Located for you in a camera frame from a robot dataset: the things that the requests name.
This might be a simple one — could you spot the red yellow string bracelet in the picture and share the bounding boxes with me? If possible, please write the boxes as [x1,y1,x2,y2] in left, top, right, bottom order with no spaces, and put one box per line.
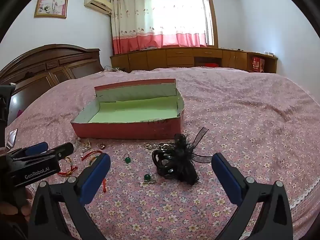
[57,156,78,178]

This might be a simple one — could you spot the dark wooden headboard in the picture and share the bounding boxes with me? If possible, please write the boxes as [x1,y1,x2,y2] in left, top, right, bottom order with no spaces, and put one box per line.
[0,44,104,126]

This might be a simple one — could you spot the framed wall photo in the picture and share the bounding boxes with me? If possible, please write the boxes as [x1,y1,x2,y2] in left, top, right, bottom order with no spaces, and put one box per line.
[34,0,71,19]

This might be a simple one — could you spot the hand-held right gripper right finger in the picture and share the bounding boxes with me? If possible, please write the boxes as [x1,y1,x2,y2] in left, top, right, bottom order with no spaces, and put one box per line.
[211,152,294,240]

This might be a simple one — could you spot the black lace hair accessory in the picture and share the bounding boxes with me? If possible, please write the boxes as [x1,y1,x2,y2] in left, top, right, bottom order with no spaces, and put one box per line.
[152,127,213,186]

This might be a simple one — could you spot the white and pink curtain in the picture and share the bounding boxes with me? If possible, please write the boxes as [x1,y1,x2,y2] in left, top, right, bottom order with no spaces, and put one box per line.
[110,0,207,55]

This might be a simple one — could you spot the red string bracelet with bell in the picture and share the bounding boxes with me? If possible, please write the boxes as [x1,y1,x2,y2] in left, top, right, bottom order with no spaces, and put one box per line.
[81,150,108,193]

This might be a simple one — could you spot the white air conditioner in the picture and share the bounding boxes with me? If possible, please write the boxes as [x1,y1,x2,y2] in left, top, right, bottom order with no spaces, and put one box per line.
[84,0,113,14]

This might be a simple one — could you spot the gold crystal chain bracelet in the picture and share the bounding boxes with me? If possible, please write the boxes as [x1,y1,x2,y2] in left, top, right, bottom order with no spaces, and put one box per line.
[75,137,92,153]

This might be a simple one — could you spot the long wooden cabinet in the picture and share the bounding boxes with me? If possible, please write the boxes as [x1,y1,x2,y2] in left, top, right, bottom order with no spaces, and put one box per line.
[110,47,278,74]

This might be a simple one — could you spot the green bead earring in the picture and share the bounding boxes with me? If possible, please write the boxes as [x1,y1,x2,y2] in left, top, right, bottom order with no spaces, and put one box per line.
[140,174,157,187]

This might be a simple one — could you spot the pink floral bed blanket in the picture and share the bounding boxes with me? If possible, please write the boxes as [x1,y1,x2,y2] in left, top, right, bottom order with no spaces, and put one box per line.
[5,66,320,240]

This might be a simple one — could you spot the red cardboard box green lining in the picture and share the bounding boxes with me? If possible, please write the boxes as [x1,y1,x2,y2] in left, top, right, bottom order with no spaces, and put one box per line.
[71,78,185,140]

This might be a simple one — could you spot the wooden window frame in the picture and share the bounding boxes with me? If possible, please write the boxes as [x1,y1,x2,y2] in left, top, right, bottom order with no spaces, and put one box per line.
[199,0,219,48]

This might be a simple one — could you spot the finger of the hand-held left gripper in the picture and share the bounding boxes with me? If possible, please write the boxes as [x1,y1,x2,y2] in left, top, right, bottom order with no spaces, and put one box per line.
[10,141,49,158]
[49,142,75,160]

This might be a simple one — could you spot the person's left hand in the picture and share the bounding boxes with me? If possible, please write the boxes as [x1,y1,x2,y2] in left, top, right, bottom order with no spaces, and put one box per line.
[0,187,33,222]

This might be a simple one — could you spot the red gift box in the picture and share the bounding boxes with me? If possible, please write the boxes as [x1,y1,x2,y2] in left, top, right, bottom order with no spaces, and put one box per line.
[249,56,266,73]

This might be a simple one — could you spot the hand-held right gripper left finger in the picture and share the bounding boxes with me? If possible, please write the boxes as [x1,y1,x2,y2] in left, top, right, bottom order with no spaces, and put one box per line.
[29,152,112,240]

